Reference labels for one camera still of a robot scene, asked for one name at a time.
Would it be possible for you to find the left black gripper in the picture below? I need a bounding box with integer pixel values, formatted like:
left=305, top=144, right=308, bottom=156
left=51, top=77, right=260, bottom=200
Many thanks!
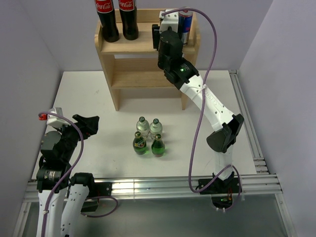
left=53, top=114, right=99, bottom=161

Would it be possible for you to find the silver blue can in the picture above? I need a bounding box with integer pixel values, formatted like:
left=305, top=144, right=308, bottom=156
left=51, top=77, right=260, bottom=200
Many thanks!
left=178, top=10, right=193, bottom=45

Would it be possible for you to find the clear glass bottle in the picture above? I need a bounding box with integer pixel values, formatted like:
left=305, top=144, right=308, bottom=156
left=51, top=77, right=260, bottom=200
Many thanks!
left=136, top=117, right=150, bottom=139
left=150, top=118, right=163, bottom=140

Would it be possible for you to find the green glass bottle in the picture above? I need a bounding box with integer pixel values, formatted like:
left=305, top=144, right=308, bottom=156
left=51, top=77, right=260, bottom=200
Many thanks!
left=151, top=133, right=165, bottom=157
left=133, top=131, right=147, bottom=155

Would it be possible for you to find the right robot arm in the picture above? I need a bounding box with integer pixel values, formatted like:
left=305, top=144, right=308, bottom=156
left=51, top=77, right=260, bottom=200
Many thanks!
left=152, top=24, right=244, bottom=193

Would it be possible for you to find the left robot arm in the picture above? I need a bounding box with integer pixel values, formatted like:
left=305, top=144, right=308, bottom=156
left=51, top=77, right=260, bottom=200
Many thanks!
left=36, top=111, right=100, bottom=237

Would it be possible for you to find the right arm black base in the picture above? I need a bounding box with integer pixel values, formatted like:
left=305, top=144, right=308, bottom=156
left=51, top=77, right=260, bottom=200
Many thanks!
left=200, top=178, right=242, bottom=209

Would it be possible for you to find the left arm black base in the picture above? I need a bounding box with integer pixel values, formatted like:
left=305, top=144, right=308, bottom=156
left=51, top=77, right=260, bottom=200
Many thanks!
left=81, top=182, right=112, bottom=213

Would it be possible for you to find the right Coca-Cola bottle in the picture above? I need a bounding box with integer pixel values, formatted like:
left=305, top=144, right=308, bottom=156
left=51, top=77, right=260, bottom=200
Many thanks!
left=118, top=0, right=139, bottom=40

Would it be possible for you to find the coca-cola bottle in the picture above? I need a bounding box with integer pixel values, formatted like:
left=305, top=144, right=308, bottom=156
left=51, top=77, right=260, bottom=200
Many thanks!
left=94, top=0, right=119, bottom=42
left=118, top=0, right=139, bottom=40

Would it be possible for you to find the left Coca-Cola bottle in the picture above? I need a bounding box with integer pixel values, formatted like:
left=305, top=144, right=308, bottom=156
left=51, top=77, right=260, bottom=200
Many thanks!
left=94, top=0, right=119, bottom=42

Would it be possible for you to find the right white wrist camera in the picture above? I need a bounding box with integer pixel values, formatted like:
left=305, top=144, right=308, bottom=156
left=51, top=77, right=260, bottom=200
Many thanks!
left=159, top=9, right=179, bottom=34

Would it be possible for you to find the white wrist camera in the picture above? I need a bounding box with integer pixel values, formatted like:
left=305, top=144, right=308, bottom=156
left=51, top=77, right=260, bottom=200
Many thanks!
left=159, top=9, right=179, bottom=34
left=39, top=107, right=64, bottom=129

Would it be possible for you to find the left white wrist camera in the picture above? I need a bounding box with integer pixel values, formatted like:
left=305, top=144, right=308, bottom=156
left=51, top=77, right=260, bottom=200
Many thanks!
left=39, top=107, right=64, bottom=129

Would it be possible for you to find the aluminium table frame rail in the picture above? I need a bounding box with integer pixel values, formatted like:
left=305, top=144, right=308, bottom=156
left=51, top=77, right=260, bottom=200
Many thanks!
left=23, top=70, right=297, bottom=237

